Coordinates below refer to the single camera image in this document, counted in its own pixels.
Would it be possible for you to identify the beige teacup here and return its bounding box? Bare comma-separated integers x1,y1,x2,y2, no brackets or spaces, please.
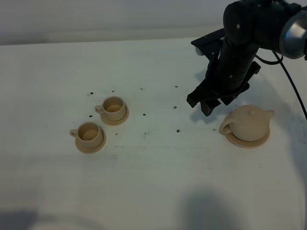
70,122,104,149
94,96,128,122

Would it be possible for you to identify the beige far cup saucer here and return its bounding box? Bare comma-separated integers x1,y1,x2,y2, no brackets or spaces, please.
100,106,130,126

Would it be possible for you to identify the beige near cup saucer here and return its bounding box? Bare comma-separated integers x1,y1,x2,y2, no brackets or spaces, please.
75,127,106,154

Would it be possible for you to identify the beige teapot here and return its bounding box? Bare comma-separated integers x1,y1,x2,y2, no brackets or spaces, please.
219,105,274,142

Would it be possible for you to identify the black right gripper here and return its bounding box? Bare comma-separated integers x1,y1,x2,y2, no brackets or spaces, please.
187,28,260,116

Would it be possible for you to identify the beige near teacup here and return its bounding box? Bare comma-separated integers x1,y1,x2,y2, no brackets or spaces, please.
70,122,104,149

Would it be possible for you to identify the beige teapot saucer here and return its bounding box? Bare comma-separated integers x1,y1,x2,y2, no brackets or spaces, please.
226,130,270,149

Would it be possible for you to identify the beige cup saucer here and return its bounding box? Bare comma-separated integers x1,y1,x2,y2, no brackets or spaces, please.
100,106,130,126
75,127,106,154

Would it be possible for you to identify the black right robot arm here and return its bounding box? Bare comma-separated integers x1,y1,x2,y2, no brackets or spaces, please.
187,0,307,116

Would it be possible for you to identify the beige far teacup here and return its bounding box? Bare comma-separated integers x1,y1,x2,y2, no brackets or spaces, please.
94,96,128,122

